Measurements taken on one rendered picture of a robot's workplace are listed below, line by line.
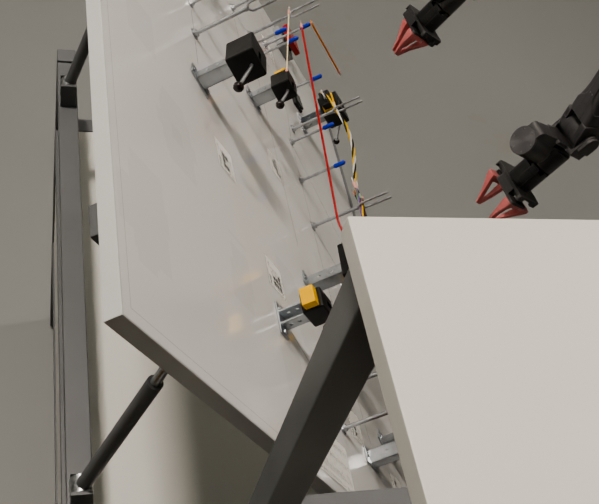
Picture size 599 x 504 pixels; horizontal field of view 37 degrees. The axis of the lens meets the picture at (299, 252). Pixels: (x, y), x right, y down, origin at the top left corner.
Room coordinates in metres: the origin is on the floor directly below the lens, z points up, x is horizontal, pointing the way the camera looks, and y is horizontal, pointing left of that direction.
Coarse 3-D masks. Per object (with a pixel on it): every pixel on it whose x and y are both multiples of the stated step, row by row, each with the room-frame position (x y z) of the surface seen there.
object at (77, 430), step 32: (64, 64) 1.42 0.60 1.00; (64, 96) 1.30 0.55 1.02; (64, 128) 1.24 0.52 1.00; (64, 160) 1.16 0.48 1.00; (64, 192) 1.09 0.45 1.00; (64, 224) 1.01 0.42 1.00; (64, 256) 0.95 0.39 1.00; (64, 288) 0.88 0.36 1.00; (64, 320) 0.82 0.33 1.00; (64, 352) 0.76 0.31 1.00; (64, 384) 0.71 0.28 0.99; (64, 416) 0.67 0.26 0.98
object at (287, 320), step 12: (300, 300) 0.69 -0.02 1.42; (324, 300) 0.69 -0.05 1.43; (276, 312) 0.68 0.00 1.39; (288, 312) 0.69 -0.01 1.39; (300, 312) 0.69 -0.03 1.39; (312, 312) 0.67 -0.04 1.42; (324, 312) 0.68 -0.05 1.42; (288, 324) 0.67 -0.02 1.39; (300, 324) 0.68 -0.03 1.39; (324, 324) 0.70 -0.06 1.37; (288, 336) 0.66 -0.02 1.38
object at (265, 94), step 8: (280, 72) 1.17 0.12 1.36; (288, 72) 1.16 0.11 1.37; (272, 80) 1.15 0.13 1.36; (280, 80) 1.14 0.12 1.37; (288, 80) 1.13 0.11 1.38; (248, 88) 1.13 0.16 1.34; (264, 88) 1.14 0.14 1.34; (272, 88) 1.12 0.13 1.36; (280, 88) 1.13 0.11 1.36; (288, 88) 1.13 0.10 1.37; (296, 88) 1.16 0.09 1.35; (256, 96) 1.12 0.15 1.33; (264, 96) 1.13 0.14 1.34; (272, 96) 1.13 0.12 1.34; (280, 96) 1.12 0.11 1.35; (288, 96) 1.13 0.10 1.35; (256, 104) 1.12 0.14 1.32; (280, 104) 1.08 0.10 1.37
